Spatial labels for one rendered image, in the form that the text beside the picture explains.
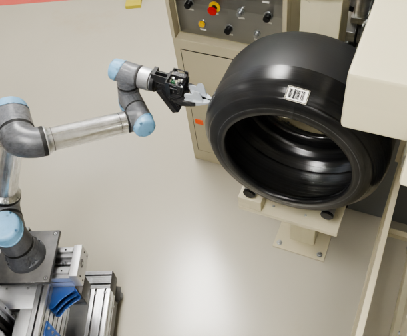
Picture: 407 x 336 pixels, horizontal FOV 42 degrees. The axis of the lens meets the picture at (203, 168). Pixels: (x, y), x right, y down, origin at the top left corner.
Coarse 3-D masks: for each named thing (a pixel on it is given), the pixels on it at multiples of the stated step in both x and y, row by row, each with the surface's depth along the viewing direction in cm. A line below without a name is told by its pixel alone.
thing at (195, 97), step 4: (196, 92) 169; (184, 96) 173; (188, 96) 172; (192, 96) 172; (196, 96) 171; (200, 96) 170; (188, 100) 173; (192, 100) 173; (196, 100) 172; (200, 100) 172; (204, 100) 173; (208, 100) 173; (196, 104) 173; (200, 104) 173; (204, 104) 173
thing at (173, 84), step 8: (152, 72) 172; (160, 72) 172; (176, 72) 172; (152, 80) 173; (160, 80) 172; (168, 80) 170; (176, 80) 171; (184, 80) 171; (152, 88) 175; (160, 88) 176; (168, 88) 171; (176, 88) 171; (184, 88) 174; (168, 96) 175; (176, 96) 173
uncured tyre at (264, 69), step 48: (288, 48) 150; (336, 48) 149; (240, 96) 150; (336, 96) 141; (240, 144) 190; (288, 144) 197; (336, 144) 189; (384, 144) 148; (288, 192) 188; (336, 192) 168
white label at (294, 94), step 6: (288, 90) 142; (294, 90) 141; (300, 90) 141; (306, 90) 141; (288, 96) 141; (294, 96) 141; (300, 96) 141; (306, 96) 140; (300, 102) 140; (306, 102) 140
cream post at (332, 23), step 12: (312, 0) 162; (324, 0) 160; (336, 0) 158; (348, 0) 168; (300, 12) 167; (312, 12) 165; (324, 12) 163; (336, 12) 161; (300, 24) 170; (312, 24) 168; (324, 24) 166; (336, 24) 165; (336, 36) 168; (300, 228) 266; (300, 240) 275; (312, 240) 270
